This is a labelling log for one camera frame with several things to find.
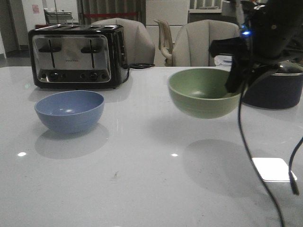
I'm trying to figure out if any beige armchair right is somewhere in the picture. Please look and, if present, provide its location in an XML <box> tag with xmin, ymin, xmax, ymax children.
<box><xmin>172</xmin><ymin>19</ymin><xmax>239</xmax><ymax>67</ymax></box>

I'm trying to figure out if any black and chrome toaster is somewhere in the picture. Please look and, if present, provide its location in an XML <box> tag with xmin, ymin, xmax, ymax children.
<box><xmin>28</xmin><ymin>24</ymin><xmax>129</xmax><ymax>89</ymax></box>

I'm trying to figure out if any beige armchair left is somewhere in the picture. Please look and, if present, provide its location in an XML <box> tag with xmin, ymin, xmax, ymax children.
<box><xmin>93</xmin><ymin>18</ymin><xmax>155</xmax><ymax>64</ymax></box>

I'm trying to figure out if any beige armchair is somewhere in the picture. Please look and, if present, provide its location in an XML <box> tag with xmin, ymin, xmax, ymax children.
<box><xmin>172</xmin><ymin>19</ymin><xmax>239</xmax><ymax>67</ymax></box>
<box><xmin>93</xmin><ymin>18</ymin><xmax>155</xmax><ymax>64</ymax></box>

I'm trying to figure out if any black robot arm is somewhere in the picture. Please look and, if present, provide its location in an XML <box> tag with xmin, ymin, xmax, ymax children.
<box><xmin>209</xmin><ymin>0</ymin><xmax>303</xmax><ymax>93</ymax></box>

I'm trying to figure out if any stanchion post with red belt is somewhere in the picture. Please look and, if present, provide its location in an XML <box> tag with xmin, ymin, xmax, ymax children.
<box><xmin>83</xmin><ymin>12</ymin><xmax>140</xmax><ymax>18</ymax></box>

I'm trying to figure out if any beige office chair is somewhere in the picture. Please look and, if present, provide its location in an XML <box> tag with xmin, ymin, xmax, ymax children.
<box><xmin>154</xmin><ymin>19</ymin><xmax>174</xmax><ymax>67</ymax></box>

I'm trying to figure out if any blue bowl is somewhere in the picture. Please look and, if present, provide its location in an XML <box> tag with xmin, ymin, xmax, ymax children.
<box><xmin>34</xmin><ymin>90</ymin><xmax>105</xmax><ymax>133</ymax></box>

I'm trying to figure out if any red box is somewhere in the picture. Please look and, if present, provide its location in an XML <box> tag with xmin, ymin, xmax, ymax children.
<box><xmin>35</xmin><ymin>24</ymin><xmax>48</xmax><ymax>29</ymax></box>

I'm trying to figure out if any metal cart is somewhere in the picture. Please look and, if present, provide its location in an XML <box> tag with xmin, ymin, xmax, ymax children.
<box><xmin>44</xmin><ymin>9</ymin><xmax>73</xmax><ymax>24</ymax></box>

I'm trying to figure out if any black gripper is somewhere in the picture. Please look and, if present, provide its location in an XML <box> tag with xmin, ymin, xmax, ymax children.
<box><xmin>209</xmin><ymin>35</ymin><xmax>279</xmax><ymax>93</ymax></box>

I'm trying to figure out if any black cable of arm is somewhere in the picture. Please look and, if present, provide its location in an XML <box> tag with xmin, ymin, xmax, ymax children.
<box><xmin>237</xmin><ymin>68</ymin><xmax>303</xmax><ymax>227</ymax></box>

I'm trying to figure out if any dark blue pot with lid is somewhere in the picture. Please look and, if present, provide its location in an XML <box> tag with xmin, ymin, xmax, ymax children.
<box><xmin>243</xmin><ymin>61</ymin><xmax>303</xmax><ymax>110</ymax></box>

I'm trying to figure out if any toaster power cord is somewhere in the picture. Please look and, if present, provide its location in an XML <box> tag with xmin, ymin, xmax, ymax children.
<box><xmin>122</xmin><ymin>62</ymin><xmax>155</xmax><ymax>83</ymax></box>

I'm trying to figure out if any green bowl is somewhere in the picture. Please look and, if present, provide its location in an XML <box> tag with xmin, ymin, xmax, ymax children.
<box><xmin>168</xmin><ymin>68</ymin><xmax>241</xmax><ymax>119</ymax></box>

